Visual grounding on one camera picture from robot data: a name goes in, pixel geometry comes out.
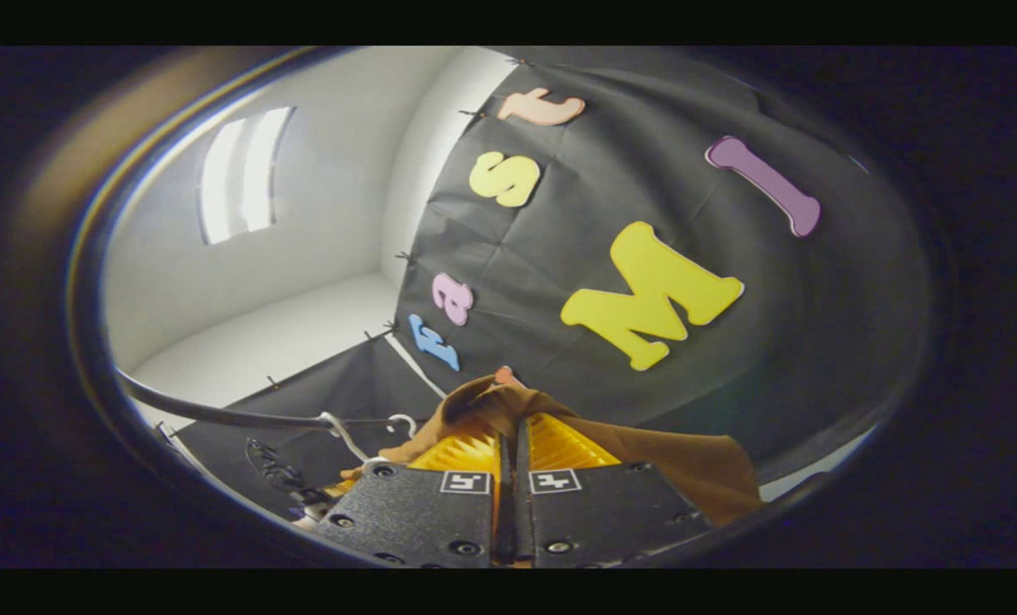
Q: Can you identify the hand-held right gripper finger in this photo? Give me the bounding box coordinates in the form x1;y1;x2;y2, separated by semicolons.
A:
515;413;714;569
316;419;514;569

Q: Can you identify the brown shirt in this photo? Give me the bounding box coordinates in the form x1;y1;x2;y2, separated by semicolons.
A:
342;374;765;527

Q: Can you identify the black clothes rack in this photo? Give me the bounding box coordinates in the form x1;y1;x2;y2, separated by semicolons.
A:
114;366;428;432

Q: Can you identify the black backdrop cloth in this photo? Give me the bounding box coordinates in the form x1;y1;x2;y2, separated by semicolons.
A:
158;47;932;513

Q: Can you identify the rectangular ceiling light panel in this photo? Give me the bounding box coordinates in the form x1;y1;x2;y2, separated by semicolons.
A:
198;107;295;246

